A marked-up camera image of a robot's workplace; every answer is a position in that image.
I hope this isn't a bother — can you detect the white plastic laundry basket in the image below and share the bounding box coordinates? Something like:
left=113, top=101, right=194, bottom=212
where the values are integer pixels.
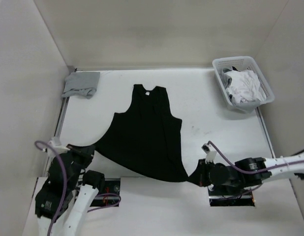
left=212, top=56, right=275, bottom=113

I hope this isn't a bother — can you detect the white tank top in basket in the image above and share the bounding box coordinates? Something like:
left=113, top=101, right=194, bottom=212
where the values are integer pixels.
left=225, top=70, right=267, bottom=105

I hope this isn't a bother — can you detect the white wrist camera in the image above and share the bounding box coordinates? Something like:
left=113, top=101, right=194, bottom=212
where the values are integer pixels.
left=202, top=143, right=217, bottom=164
left=46, top=137, right=70, bottom=155

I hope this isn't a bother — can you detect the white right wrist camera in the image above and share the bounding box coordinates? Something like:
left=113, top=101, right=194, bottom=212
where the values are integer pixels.
left=202, top=143, right=217, bottom=164

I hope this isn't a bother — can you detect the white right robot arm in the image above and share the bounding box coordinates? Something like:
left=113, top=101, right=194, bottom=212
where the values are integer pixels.
left=195, top=150, right=304, bottom=195

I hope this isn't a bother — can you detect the folded grey tank top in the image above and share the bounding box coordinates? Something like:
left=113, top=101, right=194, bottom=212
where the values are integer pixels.
left=61, top=71, right=100, bottom=99

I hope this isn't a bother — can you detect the grey tank top in basket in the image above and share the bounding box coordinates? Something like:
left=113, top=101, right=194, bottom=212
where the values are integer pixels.
left=221, top=66, right=240, bottom=89

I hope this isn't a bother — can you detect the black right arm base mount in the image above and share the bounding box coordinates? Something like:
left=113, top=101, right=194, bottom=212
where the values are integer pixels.
left=208, top=186, right=255, bottom=207

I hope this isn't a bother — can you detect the black tank top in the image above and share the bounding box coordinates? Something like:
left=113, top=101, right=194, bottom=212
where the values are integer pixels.
left=68, top=84, right=205, bottom=187

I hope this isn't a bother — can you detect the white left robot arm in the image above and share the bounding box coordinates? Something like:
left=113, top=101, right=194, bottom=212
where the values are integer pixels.
left=35, top=145, right=105, bottom=236

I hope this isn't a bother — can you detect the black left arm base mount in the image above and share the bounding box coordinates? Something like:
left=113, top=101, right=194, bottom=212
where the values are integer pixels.
left=90, top=178, right=121, bottom=208

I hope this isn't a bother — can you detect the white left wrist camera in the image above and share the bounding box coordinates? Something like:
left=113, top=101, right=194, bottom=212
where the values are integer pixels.
left=46, top=137, right=70, bottom=155

